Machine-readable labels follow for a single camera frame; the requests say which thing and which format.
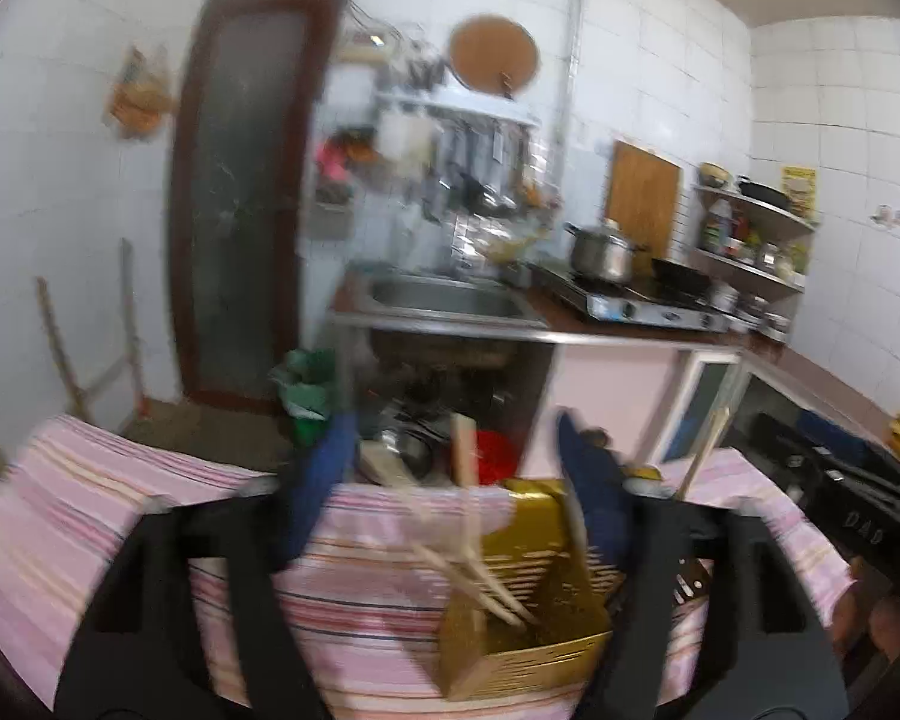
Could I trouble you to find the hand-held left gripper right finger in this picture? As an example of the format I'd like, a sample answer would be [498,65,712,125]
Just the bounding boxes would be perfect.
[555,409,848,720]

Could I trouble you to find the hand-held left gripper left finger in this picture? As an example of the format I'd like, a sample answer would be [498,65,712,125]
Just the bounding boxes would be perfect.
[54,405,361,720]

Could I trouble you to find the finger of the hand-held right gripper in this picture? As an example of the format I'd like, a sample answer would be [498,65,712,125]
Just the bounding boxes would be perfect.
[787,416,887,466]
[817,456,900,497]

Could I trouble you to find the gold slotted utensil holder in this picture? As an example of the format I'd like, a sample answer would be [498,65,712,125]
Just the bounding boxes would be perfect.
[439,476,635,702]

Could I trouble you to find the hanging kitchen utensils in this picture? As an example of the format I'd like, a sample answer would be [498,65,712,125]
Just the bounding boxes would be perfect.
[420,120,563,241]

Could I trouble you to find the person's right hand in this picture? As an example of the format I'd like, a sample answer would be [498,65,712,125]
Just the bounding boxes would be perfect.
[832,555,900,661]

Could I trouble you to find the green plastic bag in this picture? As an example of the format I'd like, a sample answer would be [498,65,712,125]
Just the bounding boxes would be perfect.
[270,349,346,451]

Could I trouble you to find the metal pot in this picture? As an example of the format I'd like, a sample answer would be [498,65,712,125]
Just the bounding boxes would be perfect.
[379,420,436,477]

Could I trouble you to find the red bucket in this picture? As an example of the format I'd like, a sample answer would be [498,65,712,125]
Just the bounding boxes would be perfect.
[474,431,522,485]

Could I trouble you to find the kitchen counter cabinet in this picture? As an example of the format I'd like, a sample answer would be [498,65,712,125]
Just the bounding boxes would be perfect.
[547,330,900,511]

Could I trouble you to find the steel bowls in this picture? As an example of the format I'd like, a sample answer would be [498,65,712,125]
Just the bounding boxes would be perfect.
[742,296,792,338]

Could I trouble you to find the gas stove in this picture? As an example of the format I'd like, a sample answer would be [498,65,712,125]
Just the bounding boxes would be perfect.
[532,262,732,332]

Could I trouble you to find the row of condiment bottles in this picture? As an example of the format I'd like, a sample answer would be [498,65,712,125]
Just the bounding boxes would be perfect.
[727,217,809,275]

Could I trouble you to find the steel sink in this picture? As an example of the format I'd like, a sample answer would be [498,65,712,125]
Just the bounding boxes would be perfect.
[330,270,552,346]

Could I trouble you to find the black wok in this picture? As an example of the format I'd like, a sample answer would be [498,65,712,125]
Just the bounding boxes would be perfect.
[649,256,713,297]

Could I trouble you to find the pink striped tablecloth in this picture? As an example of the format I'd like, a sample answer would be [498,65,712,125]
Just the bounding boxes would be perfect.
[0,412,856,720]

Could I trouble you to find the steel cooking pot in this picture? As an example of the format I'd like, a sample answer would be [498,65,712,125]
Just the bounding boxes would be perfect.
[566,219,650,282]

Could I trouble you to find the short wooden stick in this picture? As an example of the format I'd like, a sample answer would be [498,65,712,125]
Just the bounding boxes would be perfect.
[120,238,147,417]

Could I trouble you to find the dark sauce bottle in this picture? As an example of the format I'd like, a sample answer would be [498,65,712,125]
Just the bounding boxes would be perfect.
[701,199,732,252]

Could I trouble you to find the black pan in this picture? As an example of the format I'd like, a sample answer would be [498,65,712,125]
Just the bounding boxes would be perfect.
[736,174,792,207]

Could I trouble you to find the dark brown door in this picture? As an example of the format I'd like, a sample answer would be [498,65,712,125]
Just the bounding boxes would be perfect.
[166,0,350,415]

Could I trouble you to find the long wooden stick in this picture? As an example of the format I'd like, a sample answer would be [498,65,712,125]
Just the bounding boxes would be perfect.
[36,277,95,425]

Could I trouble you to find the wooden cutting board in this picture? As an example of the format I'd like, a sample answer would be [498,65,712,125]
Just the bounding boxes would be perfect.
[604,139,682,260]

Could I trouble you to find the red hanging cloth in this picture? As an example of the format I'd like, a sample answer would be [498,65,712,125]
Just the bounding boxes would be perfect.
[316,131,380,185]

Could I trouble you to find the white plastic bag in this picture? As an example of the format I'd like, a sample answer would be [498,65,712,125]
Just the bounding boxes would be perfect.
[379,112,428,166]

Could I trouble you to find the hanging orange plastic bag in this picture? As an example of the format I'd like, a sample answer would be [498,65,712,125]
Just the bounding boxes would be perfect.
[105,45,179,140]

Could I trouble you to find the round orange wok lid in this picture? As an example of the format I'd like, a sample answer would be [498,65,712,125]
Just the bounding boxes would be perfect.
[448,13,541,95]

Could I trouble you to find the corner wall shelf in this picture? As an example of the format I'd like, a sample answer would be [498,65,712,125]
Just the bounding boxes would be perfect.
[691,184,817,301]

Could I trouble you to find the yellow wall poster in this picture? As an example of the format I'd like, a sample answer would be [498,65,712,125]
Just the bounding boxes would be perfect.
[781,165,817,220]

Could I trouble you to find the white wall rack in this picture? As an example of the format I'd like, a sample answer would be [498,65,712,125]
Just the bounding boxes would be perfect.
[371,86,542,128]

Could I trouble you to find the white wall device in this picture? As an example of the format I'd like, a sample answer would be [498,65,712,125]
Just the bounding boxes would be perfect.
[337,30,391,65]

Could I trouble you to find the white wall pipe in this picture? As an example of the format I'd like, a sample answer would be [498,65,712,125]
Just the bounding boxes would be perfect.
[555,0,590,166]

